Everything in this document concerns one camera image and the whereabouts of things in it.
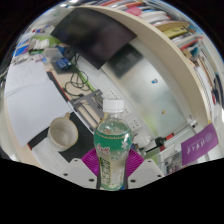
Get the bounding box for handwritten white paper sheet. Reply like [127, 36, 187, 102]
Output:
[3, 60, 48, 98]

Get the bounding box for grey metal laptop stand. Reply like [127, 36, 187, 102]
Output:
[68, 89, 105, 134]

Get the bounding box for cream shelf full of books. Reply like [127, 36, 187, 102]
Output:
[83, 0, 224, 131]

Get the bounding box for white ceramic jar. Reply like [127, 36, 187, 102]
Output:
[134, 131, 151, 148]

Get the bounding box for white ceramic mug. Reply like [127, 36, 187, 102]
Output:
[47, 112, 80, 153]

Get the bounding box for dark wine bottle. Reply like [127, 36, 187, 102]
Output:
[154, 133, 176, 146]

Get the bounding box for black computer monitor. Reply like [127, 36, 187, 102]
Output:
[49, 7, 138, 70]

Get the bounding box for green-labelled clear drink bottle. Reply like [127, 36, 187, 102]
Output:
[93, 98, 134, 192]

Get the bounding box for small blue electronics box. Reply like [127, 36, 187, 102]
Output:
[54, 58, 72, 71]

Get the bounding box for purple hanging pennant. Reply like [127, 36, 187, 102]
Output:
[180, 123, 219, 167]

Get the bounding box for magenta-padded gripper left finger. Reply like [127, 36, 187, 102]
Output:
[61, 148, 101, 190]

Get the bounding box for group photo poster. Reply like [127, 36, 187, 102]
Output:
[164, 153, 183, 175]

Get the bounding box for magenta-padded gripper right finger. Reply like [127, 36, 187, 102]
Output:
[125, 148, 166, 190]

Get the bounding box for white wall socket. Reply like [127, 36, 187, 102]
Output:
[104, 89, 118, 101]
[128, 114, 143, 132]

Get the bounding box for blank white paper sheet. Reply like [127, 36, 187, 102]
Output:
[5, 78, 73, 148]

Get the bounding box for clear plastic box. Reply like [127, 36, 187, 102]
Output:
[44, 46, 63, 61]

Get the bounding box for black red-edged desk mat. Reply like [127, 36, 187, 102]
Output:
[27, 71, 101, 164]

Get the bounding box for tangled black cables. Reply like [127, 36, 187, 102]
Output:
[63, 54, 93, 98]

